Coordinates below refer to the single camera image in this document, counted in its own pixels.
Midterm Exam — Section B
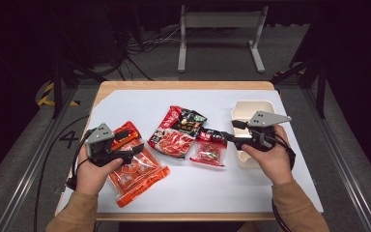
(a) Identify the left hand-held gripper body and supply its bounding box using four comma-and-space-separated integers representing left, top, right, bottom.
84, 123, 135, 168

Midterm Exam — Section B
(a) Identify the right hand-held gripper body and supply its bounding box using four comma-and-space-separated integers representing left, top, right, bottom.
233, 110, 293, 153

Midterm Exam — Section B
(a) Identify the white plastic box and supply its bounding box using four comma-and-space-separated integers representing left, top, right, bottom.
230, 100, 278, 169

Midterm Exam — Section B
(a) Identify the small red snack packet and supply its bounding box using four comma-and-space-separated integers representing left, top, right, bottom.
188, 128, 229, 168

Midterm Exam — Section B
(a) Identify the orange clear snack packet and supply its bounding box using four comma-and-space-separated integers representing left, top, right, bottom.
107, 120, 171, 209

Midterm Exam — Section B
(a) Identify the red black hotpot packet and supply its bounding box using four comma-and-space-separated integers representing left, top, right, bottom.
148, 105, 208, 160

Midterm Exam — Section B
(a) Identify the person's left hand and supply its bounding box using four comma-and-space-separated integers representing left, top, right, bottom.
74, 144, 124, 197

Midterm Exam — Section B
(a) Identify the person's right hand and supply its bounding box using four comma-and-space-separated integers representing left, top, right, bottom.
241, 125, 296, 187

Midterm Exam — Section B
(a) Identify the white paper mat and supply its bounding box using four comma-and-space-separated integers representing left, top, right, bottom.
57, 89, 325, 215

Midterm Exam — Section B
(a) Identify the black tripod stand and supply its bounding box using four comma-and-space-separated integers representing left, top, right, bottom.
49, 47, 107, 120
270, 54, 328, 120

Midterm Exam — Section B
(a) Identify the yellow black striped tape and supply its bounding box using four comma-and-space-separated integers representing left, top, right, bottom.
38, 81, 80, 107

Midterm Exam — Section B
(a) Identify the wooden table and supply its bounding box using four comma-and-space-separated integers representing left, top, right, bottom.
54, 80, 325, 222

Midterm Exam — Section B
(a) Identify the grey metal stand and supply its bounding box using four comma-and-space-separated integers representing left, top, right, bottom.
177, 4, 270, 73

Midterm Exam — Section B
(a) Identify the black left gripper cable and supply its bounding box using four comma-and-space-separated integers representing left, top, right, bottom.
66, 129, 94, 191

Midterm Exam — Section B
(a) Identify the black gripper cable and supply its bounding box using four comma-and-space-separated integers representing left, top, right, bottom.
66, 129, 94, 191
264, 130, 298, 232

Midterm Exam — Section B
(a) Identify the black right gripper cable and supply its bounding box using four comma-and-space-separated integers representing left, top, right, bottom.
264, 130, 298, 232

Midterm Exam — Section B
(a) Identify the black floor cable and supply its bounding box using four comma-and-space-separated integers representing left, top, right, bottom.
33, 115, 91, 232

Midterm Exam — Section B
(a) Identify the aluminium rail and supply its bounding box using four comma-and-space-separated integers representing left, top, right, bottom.
0, 86, 78, 232
302, 86, 371, 232

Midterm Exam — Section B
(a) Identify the bundle of floor cables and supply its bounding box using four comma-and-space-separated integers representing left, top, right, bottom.
122, 27, 182, 81

